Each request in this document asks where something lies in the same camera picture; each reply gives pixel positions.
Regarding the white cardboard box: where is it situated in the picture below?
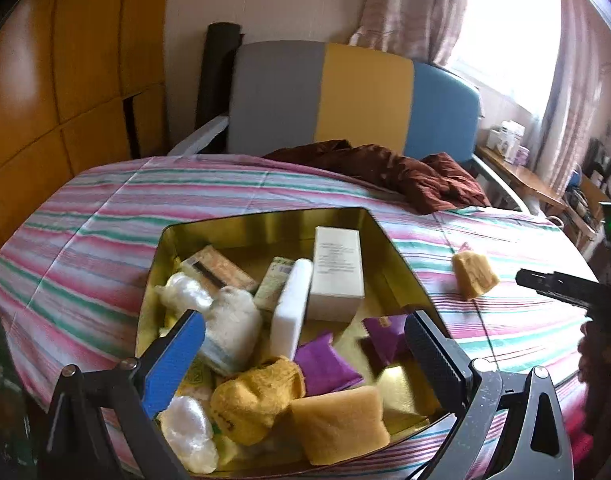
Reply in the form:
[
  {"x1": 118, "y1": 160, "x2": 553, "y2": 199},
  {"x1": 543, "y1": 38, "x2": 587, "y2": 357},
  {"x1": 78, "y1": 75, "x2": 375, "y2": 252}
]
[{"x1": 305, "y1": 226, "x2": 365, "y2": 323}]

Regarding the patterned curtain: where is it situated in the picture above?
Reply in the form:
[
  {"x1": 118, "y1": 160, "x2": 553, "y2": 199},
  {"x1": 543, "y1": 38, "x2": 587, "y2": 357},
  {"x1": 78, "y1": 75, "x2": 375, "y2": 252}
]
[
  {"x1": 533, "y1": 0, "x2": 611, "y2": 196},
  {"x1": 348, "y1": 0, "x2": 473, "y2": 66}
]

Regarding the yellow sponge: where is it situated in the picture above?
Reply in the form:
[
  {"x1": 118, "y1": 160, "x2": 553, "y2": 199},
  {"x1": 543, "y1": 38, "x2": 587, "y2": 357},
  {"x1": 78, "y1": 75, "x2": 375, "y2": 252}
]
[
  {"x1": 452, "y1": 251, "x2": 500, "y2": 302},
  {"x1": 290, "y1": 385, "x2": 390, "y2": 466}
]

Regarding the beige knitted sock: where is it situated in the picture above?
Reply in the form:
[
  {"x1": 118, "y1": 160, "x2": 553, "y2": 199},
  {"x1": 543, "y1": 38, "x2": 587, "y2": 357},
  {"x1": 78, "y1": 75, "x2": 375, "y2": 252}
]
[{"x1": 206, "y1": 286, "x2": 264, "y2": 377}]

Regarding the maroon blanket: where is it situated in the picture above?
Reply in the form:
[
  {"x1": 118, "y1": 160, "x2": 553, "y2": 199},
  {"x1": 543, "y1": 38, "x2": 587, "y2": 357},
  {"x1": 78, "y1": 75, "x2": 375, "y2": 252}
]
[{"x1": 262, "y1": 140, "x2": 491, "y2": 216}]

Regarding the wooden side desk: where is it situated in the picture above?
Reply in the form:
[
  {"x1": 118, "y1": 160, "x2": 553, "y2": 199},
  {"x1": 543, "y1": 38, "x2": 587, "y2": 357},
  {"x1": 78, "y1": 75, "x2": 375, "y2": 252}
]
[{"x1": 475, "y1": 145, "x2": 569, "y2": 211}]

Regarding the bag of cotton balls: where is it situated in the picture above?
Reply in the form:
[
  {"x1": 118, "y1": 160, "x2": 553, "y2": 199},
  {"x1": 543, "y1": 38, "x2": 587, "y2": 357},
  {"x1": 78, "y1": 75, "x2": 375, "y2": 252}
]
[
  {"x1": 154, "y1": 272, "x2": 214, "y2": 323},
  {"x1": 160, "y1": 395, "x2": 220, "y2": 475}
]

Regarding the cluttered shelf unit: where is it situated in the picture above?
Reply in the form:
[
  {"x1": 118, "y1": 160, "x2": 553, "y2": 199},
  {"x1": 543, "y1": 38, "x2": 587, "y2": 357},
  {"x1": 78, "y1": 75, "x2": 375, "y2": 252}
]
[{"x1": 560, "y1": 115, "x2": 611, "y2": 256}]

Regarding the striped bed sheet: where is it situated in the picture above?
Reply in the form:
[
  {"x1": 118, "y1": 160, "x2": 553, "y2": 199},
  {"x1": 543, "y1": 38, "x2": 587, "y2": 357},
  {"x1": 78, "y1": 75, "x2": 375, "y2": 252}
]
[{"x1": 0, "y1": 155, "x2": 606, "y2": 480}]

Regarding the black rolled mat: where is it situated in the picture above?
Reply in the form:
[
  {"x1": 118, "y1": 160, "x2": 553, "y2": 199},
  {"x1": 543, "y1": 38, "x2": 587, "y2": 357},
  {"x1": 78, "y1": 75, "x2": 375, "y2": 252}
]
[{"x1": 196, "y1": 22, "x2": 244, "y2": 131}]

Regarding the grey yellow blue headboard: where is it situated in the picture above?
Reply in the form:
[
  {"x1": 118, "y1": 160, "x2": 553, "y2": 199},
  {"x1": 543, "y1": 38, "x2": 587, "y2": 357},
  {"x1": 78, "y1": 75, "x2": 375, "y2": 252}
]
[{"x1": 227, "y1": 40, "x2": 482, "y2": 161}]

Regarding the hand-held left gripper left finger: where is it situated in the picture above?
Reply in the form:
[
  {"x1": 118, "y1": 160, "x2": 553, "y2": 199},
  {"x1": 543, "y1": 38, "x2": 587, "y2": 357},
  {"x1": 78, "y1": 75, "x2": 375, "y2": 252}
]
[{"x1": 38, "y1": 309, "x2": 207, "y2": 480}]

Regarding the tall white carton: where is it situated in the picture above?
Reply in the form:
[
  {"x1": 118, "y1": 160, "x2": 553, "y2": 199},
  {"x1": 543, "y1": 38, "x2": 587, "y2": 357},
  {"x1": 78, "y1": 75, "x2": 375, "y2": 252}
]
[{"x1": 498, "y1": 121, "x2": 525, "y2": 163}]

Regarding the yellow green packet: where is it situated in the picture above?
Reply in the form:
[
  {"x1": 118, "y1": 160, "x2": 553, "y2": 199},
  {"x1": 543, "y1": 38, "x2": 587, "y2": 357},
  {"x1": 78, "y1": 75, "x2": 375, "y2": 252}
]
[{"x1": 178, "y1": 360, "x2": 217, "y2": 403}]

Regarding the yellow sock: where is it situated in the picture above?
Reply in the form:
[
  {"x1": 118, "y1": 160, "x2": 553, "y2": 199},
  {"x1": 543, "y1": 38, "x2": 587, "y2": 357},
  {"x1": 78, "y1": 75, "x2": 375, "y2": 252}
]
[{"x1": 210, "y1": 356, "x2": 306, "y2": 446}]

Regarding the white foam sponge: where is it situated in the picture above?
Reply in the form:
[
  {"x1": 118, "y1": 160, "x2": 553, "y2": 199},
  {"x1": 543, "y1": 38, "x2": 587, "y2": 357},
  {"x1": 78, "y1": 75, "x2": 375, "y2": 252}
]
[{"x1": 270, "y1": 258, "x2": 315, "y2": 361}]

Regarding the window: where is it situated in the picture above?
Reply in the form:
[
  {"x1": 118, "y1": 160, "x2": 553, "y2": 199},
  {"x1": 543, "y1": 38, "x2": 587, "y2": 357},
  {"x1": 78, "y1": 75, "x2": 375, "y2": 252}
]
[{"x1": 445, "y1": 0, "x2": 561, "y2": 116}]

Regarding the wooden wardrobe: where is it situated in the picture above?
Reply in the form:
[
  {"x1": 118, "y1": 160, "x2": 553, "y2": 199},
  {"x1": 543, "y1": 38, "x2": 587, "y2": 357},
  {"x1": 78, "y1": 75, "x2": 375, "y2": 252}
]
[{"x1": 0, "y1": 0, "x2": 171, "y2": 261}]

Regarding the white bed rail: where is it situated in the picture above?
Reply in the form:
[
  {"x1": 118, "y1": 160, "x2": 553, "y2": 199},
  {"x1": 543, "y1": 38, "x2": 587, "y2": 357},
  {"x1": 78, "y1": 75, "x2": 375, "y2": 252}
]
[
  {"x1": 166, "y1": 115, "x2": 230, "y2": 157},
  {"x1": 470, "y1": 152, "x2": 531, "y2": 213}
]

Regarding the person's right forearm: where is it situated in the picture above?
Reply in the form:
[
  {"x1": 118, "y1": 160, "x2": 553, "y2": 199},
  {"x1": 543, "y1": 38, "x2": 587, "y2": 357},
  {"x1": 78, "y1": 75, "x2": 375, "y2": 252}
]
[{"x1": 578, "y1": 320, "x2": 611, "y2": 436}]

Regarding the purple packet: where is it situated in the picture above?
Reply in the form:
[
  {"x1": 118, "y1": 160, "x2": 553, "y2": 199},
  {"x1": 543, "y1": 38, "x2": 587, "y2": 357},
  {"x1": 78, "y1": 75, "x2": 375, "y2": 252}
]
[
  {"x1": 361, "y1": 314, "x2": 411, "y2": 363},
  {"x1": 294, "y1": 331, "x2": 365, "y2": 397}
]

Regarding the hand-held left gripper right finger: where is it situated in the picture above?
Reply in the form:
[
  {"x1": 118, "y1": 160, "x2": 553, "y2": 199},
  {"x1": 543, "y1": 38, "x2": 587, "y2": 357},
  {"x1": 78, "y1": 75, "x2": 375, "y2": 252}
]
[{"x1": 404, "y1": 310, "x2": 573, "y2": 480}]

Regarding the brown soap box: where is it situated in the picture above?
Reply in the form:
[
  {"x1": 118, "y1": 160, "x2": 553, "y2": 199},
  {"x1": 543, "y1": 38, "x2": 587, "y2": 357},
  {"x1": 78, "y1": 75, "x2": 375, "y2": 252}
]
[{"x1": 180, "y1": 245, "x2": 259, "y2": 293}]

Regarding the gold tin box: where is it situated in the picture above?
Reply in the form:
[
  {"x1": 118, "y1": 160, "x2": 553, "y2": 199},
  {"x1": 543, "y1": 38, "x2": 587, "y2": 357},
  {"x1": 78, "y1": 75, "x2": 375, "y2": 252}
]
[{"x1": 134, "y1": 206, "x2": 449, "y2": 476}]

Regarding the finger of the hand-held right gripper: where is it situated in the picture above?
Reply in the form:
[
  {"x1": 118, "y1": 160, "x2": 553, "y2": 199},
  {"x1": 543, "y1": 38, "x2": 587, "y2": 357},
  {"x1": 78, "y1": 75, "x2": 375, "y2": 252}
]
[{"x1": 515, "y1": 268, "x2": 603, "y2": 311}]

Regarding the person's red clothing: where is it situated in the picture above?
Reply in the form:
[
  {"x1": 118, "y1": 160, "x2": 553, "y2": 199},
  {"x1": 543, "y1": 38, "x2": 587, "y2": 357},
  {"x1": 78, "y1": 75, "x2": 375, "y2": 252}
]
[{"x1": 568, "y1": 405, "x2": 603, "y2": 468}]

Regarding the green patterned small box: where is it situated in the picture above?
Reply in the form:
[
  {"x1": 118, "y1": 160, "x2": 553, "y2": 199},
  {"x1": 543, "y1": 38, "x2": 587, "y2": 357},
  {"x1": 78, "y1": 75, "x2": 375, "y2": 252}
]
[{"x1": 254, "y1": 256, "x2": 296, "y2": 311}]

